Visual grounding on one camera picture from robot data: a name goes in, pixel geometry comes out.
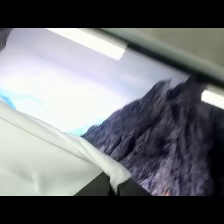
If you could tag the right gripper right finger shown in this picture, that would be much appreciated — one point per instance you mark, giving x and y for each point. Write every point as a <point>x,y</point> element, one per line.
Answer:
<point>131,188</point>

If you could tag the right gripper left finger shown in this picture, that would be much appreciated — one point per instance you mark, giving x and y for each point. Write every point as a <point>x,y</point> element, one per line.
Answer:
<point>98,186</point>

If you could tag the white T-shirt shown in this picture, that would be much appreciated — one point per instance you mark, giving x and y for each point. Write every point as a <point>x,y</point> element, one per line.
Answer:
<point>40,160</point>

